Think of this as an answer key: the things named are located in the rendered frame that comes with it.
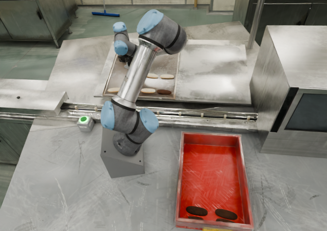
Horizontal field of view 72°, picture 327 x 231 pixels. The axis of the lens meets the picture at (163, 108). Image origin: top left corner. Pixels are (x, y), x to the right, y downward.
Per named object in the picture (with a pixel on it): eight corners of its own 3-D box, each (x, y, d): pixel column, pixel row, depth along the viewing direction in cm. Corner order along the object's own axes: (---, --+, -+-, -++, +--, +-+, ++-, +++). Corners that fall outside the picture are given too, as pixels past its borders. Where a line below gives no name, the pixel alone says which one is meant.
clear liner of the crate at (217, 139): (172, 229, 100) (172, 222, 93) (180, 140, 133) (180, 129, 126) (251, 238, 96) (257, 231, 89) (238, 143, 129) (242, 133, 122)
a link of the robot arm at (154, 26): (132, 139, 101) (184, 24, 94) (100, 131, 92) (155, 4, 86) (123, 128, 110) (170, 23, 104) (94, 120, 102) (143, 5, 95)
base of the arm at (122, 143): (137, 160, 114) (148, 150, 109) (110, 149, 108) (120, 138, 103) (139, 137, 125) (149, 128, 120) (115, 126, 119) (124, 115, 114)
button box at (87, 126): (81, 134, 145) (75, 123, 137) (85, 125, 151) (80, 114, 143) (93, 135, 144) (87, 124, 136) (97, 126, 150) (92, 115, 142)
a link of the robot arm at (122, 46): (136, 52, 126) (135, 39, 132) (118, 43, 120) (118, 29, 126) (128, 61, 131) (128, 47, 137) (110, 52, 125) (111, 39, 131)
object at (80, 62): (73, 186, 204) (29, 131, 145) (87, 99, 285) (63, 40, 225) (266, 160, 212) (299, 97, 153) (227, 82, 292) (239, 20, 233)
